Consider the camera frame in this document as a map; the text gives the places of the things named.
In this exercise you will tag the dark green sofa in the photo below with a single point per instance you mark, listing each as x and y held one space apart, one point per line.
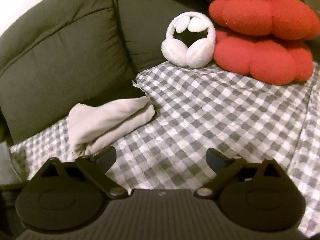
63 52

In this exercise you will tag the upper red flower cushion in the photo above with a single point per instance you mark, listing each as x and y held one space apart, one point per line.
285 19

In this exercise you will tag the red flower cushion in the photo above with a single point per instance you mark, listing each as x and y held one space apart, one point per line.
270 60
285 19

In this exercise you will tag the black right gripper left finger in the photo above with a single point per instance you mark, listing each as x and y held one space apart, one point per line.
89 168

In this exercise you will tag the lower red flower cushion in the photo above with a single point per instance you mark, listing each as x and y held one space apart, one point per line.
270 60

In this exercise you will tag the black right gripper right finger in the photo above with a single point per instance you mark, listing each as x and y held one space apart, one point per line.
229 171

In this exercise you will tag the cream sweatshirt with bear print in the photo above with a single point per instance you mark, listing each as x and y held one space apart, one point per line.
98 122

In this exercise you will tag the white fluffy earmuffs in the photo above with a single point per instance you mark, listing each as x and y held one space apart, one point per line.
190 40

